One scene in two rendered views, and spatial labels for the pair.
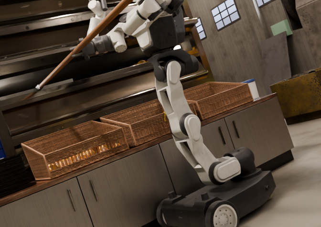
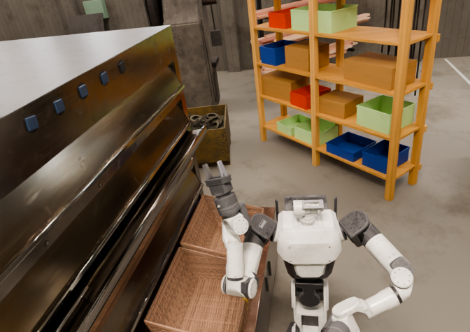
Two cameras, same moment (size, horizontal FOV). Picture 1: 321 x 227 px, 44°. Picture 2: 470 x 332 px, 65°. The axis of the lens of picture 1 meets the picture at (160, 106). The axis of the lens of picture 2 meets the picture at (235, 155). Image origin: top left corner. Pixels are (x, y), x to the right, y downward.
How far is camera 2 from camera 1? 257 cm
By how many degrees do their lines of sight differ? 51
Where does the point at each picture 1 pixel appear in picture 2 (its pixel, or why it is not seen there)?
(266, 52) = (76, 31)
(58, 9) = (85, 178)
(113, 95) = (148, 275)
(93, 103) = (135, 306)
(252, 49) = (54, 21)
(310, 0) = (181, 22)
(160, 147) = not seen: outside the picture
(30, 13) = (50, 211)
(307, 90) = (213, 143)
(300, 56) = not seen: hidden behind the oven
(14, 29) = (27, 262)
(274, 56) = not seen: hidden behind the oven
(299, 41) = (116, 27)
